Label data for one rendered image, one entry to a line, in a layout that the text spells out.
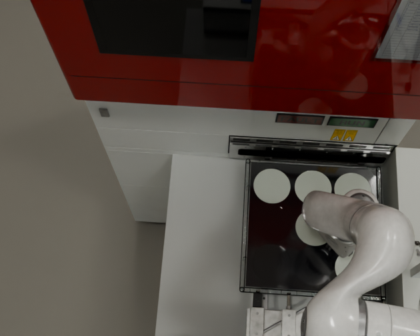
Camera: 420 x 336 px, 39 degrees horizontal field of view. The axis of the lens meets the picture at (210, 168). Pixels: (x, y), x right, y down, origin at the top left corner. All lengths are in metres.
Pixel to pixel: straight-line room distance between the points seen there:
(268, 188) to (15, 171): 1.41
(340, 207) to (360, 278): 0.31
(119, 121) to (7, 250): 1.20
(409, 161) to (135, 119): 0.73
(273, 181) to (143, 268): 1.01
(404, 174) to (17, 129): 1.78
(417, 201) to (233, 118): 0.53
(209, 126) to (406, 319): 0.82
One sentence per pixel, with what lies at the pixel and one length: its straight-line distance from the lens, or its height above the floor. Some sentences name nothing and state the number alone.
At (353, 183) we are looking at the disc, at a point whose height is 0.90.
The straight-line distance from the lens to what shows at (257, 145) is 1.65.
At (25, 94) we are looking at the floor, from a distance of 2.91.
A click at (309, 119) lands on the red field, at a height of 1.10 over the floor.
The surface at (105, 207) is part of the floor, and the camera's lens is 2.61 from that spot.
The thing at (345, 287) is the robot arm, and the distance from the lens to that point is 0.93.
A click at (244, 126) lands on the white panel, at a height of 1.04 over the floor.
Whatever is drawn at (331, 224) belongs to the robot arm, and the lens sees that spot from 1.24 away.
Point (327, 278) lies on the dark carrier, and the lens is 1.61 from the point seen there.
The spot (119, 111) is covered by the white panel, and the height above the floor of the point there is 1.08.
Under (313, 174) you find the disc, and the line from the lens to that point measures 1.68.
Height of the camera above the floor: 2.45
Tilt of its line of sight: 69 degrees down
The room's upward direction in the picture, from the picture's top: straight up
